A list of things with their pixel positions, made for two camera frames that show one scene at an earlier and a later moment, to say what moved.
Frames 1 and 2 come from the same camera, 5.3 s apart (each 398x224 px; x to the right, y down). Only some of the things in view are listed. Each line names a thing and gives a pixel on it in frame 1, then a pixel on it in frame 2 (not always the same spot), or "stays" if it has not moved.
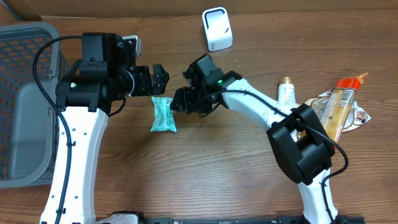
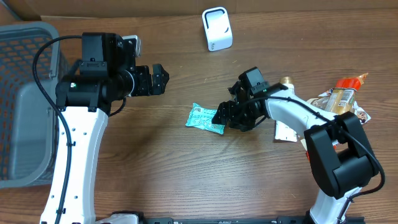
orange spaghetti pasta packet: (339, 104) stays
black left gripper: (148, 88) stays
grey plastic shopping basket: (28, 120) stays
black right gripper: (187, 96) -> (229, 111)
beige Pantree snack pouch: (357, 116) stays
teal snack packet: (164, 119) -> (201, 117)
